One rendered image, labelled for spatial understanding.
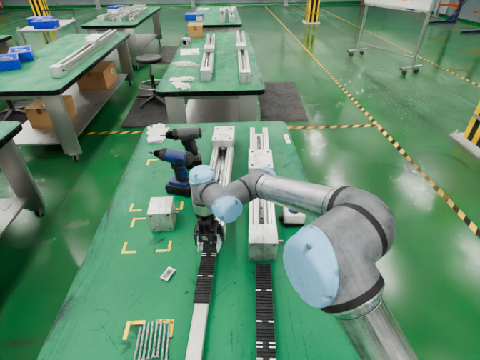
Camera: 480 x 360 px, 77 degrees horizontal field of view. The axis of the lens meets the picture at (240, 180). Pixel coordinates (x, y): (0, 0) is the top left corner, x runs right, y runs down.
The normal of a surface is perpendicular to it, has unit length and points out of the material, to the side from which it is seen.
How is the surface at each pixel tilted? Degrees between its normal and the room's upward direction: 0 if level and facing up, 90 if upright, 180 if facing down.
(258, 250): 90
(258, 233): 0
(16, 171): 90
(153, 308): 0
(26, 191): 90
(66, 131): 90
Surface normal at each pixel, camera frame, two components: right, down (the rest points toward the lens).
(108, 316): 0.00, -0.81
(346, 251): 0.30, -0.35
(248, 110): 0.04, 0.59
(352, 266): 0.26, -0.15
